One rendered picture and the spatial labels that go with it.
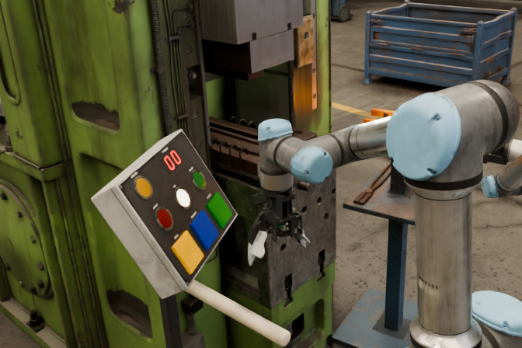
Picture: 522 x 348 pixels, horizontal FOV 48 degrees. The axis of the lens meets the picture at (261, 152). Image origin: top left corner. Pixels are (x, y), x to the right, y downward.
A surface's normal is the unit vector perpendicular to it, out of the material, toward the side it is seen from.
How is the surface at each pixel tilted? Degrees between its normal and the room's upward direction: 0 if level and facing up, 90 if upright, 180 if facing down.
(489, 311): 8
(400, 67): 90
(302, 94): 90
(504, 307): 8
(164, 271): 90
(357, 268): 0
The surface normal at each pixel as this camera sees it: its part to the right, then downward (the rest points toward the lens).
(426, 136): -0.84, 0.13
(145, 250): -0.29, 0.39
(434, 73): -0.68, 0.32
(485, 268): -0.05, -0.92
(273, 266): 0.74, 0.23
